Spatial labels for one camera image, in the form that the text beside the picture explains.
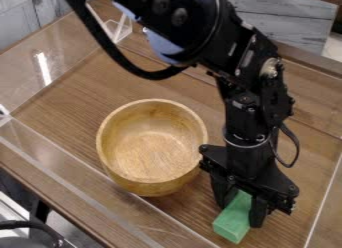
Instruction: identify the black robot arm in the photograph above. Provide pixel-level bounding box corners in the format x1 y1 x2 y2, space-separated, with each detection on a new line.
66 0 300 228

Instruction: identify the black table leg bracket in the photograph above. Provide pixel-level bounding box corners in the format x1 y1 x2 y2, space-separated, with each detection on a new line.
30 200 78 248

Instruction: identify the black cable below table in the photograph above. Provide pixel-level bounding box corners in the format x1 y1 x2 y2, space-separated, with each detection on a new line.
0 220 62 248

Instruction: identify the clear acrylic corner bracket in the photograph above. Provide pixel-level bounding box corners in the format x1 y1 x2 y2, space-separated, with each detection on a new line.
86 4 133 44

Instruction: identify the green rectangular block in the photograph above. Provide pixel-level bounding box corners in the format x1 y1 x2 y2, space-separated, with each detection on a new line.
213 191 251 244

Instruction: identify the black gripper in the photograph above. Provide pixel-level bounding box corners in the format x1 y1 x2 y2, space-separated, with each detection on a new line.
199 138 300 228

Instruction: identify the brown wooden bowl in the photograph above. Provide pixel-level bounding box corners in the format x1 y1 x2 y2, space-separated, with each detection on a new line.
97 99 209 197

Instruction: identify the clear acrylic tray wall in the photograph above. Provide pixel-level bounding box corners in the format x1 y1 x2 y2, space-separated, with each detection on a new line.
0 104 219 248

